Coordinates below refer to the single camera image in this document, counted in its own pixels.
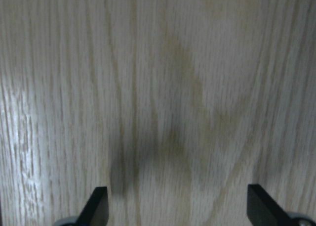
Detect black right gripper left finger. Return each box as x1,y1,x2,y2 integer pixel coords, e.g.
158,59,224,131
75,186,109,226

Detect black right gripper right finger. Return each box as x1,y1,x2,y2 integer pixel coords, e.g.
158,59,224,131
247,184,295,226

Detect light wooden drawer cabinet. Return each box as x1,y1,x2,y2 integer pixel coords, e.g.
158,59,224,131
0,0,316,226

